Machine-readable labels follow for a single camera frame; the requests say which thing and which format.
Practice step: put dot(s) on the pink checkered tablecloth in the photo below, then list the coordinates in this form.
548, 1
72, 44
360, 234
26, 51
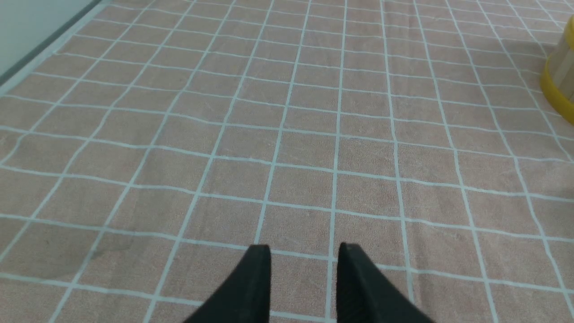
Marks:
146, 150

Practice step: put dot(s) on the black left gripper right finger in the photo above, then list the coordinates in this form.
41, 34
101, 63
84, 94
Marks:
365, 295

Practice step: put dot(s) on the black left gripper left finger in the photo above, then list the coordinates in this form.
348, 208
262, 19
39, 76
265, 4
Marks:
244, 296

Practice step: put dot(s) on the yellow-rimmed bamboo steamer basket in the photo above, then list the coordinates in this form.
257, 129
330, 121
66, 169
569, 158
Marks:
557, 79

